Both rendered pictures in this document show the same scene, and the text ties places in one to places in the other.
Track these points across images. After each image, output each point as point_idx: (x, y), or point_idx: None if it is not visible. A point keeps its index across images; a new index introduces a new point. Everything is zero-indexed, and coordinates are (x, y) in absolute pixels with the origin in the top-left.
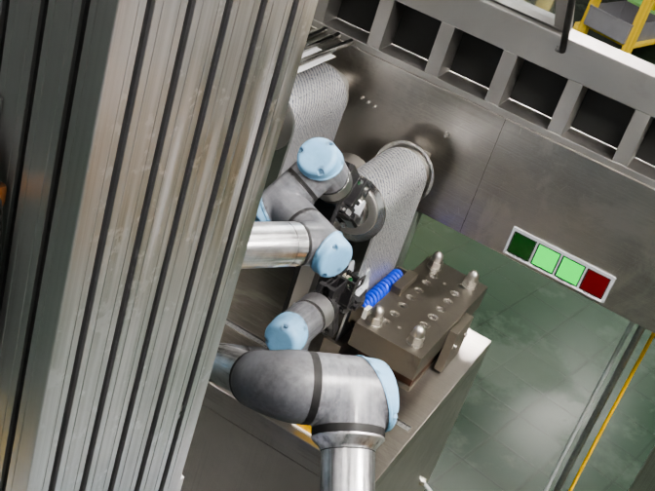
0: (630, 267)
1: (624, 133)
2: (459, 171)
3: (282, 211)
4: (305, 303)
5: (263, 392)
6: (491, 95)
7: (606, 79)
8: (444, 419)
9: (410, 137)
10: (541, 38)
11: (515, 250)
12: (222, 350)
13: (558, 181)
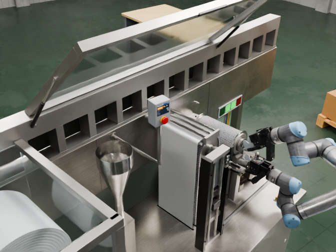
0: (243, 88)
1: (235, 56)
2: (202, 109)
3: (312, 152)
4: (282, 174)
5: None
6: (203, 78)
7: (229, 44)
8: None
9: (187, 115)
10: (212, 48)
11: (221, 114)
12: (314, 205)
13: (225, 84)
